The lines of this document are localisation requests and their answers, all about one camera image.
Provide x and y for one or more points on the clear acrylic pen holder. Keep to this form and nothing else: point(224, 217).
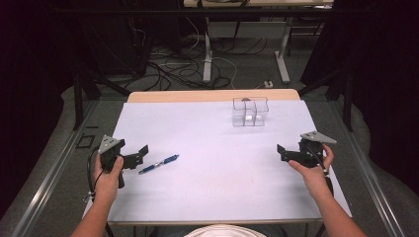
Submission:
point(250, 113)

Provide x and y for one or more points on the black square floor bracket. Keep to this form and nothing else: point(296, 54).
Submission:
point(86, 141)

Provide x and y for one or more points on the wooden table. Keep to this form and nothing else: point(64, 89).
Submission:
point(210, 95)

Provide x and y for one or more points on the person's right hand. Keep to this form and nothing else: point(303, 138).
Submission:
point(313, 177)

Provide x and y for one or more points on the black metal frame stand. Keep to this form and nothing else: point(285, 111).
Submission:
point(339, 89)
point(89, 89)

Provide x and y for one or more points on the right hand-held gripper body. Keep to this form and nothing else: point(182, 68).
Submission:
point(311, 149)

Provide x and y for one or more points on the black horizontal frame bar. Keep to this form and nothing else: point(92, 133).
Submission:
point(197, 11)

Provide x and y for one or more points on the blue ballpoint pen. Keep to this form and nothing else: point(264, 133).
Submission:
point(159, 164)

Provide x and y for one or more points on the white-legged desk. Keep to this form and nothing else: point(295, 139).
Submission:
point(257, 3)

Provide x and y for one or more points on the person's left hand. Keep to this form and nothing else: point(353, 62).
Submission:
point(107, 181)

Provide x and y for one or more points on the aluminium floor rail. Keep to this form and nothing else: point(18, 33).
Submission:
point(369, 177)
point(49, 177)

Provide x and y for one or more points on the dark equipment cabinet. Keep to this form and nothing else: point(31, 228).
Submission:
point(112, 46)

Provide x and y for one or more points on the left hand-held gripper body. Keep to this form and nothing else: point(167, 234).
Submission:
point(109, 154)

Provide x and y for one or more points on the person's white shirt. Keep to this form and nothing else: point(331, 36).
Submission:
point(225, 231)

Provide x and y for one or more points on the white power plug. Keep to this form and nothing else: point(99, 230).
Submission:
point(268, 84)

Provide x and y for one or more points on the white table mat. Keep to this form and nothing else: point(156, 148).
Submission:
point(214, 158)

